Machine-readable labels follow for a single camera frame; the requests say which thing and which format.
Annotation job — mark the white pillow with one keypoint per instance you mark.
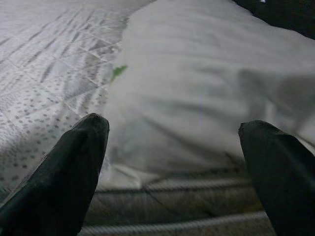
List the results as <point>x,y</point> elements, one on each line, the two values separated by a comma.
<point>197,86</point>

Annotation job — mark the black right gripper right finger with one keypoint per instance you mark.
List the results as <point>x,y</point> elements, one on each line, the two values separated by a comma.
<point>288,191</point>

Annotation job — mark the white quilted mattress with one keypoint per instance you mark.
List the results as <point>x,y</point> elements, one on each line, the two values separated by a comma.
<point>49,61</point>

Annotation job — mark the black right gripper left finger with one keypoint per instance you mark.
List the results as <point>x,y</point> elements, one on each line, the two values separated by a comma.
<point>54,191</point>

